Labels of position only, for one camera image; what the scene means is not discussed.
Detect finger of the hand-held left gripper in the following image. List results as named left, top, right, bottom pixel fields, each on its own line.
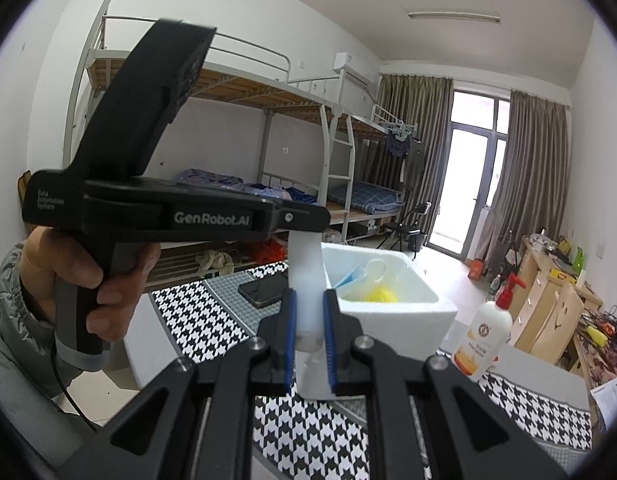
left=274, top=199, right=332, bottom=235

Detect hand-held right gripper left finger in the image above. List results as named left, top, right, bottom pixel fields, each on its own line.
left=56, top=287, right=296, bottom=480

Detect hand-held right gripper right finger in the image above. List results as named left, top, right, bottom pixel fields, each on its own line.
left=323, top=287, right=571, bottom=480

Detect white foam box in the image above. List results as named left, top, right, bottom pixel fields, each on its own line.
left=321, top=242, right=458, bottom=361

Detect white plastic bottle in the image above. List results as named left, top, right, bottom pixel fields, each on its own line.
left=287, top=230, right=339, bottom=401

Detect blue face mask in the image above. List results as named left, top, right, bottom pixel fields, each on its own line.
left=332, top=266, right=367, bottom=291

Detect person's left forearm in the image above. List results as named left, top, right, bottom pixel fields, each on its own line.
left=0, top=241, right=103, bottom=467

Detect yellow soft ball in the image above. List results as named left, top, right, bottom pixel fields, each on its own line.
left=359, top=284, right=400, bottom=304

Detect person's left hand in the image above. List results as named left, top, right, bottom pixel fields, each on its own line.
left=19, top=226, right=162, bottom=345

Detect dark blue clothes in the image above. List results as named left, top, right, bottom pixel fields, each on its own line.
left=246, top=183, right=320, bottom=207

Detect red plastic bag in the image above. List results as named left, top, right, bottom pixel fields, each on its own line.
left=252, top=239, right=290, bottom=264

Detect grey metal bed ladder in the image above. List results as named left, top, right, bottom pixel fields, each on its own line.
left=320, top=102, right=357, bottom=247

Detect black smartphone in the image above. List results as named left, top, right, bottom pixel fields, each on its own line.
left=238, top=275, right=290, bottom=309

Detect blue plaid quilt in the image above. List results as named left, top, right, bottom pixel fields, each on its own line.
left=327, top=181, right=405, bottom=215

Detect clear plastic cup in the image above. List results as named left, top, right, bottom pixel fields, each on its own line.
left=365, top=258, right=390, bottom=284

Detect houndstooth table cloth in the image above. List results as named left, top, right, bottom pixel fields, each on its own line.
left=151, top=262, right=594, bottom=480

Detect blue star-print blanket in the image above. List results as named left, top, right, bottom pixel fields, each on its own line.
left=176, top=167, right=245, bottom=191

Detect beige clothes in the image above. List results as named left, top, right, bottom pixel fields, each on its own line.
left=195, top=248, right=240, bottom=277

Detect large metal bunk bed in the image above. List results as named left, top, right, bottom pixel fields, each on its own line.
left=63, top=0, right=340, bottom=283

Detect black folding chair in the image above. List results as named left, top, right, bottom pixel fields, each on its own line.
left=377, top=202, right=433, bottom=251

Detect small metal bunk bed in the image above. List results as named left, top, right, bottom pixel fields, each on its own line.
left=333, top=67, right=430, bottom=247

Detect hanging blue garment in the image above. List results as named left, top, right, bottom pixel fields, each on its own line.
left=385, top=129, right=413, bottom=159

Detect hanging dark coat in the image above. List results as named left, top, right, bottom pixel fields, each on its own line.
left=405, top=135, right=425, bottom=197

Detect plain wooden chair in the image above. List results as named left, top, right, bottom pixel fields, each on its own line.
left=16, top=169, right=34, bottom=209

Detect white pump bottle red nozzle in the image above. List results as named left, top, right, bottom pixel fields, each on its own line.
left=451, top=272, right=528, bottom=381

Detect brown curtain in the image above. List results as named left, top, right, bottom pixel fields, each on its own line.
left=375, top=73, right=455, bottom=262
left=487, top=88, right=570, bottom=282

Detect white air conditioner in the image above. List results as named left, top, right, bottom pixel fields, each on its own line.
left=333, top=51, right=377, bottom=86

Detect glass balcony door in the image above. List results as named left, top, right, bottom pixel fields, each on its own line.
left=427, top=88, right=512, bottom=262

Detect light wooden desk with drawers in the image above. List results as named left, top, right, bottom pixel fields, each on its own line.
left=508, top=234, right=605, bottom=312

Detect wooden chair with smiley cutout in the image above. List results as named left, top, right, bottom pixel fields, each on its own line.
left=513, top=280, right=585, bottom=367

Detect fluorescent ceiling light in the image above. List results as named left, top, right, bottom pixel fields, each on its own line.
left=407, top=8, right=502, bottom=25

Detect cluttered wooden desk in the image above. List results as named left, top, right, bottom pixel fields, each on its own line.
left=569, top=310, right=617, bottom=411

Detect printed paper leaflet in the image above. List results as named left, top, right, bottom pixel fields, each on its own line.
left=589, top=376, right=617, bottom=434

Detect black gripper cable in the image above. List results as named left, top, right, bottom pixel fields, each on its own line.
left=50, top=349, right=102, bottom=432

